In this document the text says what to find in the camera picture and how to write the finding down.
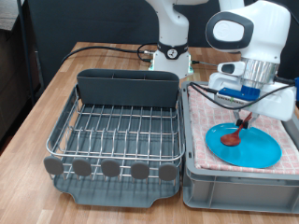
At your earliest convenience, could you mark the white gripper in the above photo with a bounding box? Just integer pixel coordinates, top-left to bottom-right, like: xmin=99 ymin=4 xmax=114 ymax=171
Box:
xmin=207 ymin=72 xmax=297 ymax=129

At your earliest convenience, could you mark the blue plastic plate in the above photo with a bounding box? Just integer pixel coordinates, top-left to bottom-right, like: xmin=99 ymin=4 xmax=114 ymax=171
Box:
xmin=205 ymin=122 xmax=283 ymax=170

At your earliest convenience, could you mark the pink checked cloth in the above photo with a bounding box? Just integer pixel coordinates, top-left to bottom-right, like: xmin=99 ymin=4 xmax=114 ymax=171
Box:
xmin=186 ymin=83 xmax=299 ymax=175

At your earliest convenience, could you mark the gray plastic crate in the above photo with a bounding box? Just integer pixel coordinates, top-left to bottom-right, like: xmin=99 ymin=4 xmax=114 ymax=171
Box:
xmin=180 ymin=80 xmax=299 ymax=215

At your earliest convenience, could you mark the dark gray utensil holder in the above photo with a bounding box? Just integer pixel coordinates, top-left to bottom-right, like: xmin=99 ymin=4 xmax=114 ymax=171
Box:
xmin=77 ymin=68 xmax=180 ymax=109

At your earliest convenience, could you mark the gray plastic drain tray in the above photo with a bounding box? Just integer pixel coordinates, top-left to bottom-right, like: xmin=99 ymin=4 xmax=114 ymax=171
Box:
xmin=46 ymin=83 xmax=185 ymax=209

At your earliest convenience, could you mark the black metal pole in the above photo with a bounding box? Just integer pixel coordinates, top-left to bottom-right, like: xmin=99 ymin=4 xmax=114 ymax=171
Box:
xmin=17 ymin=0 xmax=37 ymax=106

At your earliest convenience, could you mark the dark cabinet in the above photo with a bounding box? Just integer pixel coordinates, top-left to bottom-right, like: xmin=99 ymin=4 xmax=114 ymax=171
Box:
xmin=0 ymin=27 xmax=42 ymax=143

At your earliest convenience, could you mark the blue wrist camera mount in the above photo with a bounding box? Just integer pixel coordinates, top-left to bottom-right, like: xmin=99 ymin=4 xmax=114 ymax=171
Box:
xmin=217 ymin=85 xmax=262 ymax=102

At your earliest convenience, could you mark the blue cable clip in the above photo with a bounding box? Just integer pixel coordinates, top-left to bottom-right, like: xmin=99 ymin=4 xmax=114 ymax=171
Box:
xmin=294 ymin=77 xmax=299 ymax=105

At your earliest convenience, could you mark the gray cable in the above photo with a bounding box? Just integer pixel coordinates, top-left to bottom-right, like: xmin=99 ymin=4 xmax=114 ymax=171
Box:
xmin=191 ymin=59 xmax=219 ymax=68

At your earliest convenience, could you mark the metal wire dish rack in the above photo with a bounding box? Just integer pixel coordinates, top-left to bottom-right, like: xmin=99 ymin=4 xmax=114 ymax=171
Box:
xmin=43 ymin=83 xmax=187 ymax=189

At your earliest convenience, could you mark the black power cable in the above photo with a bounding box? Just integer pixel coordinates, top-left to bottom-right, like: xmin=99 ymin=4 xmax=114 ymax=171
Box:
xmin=60 ymin=42 xmax=159 ymax=65

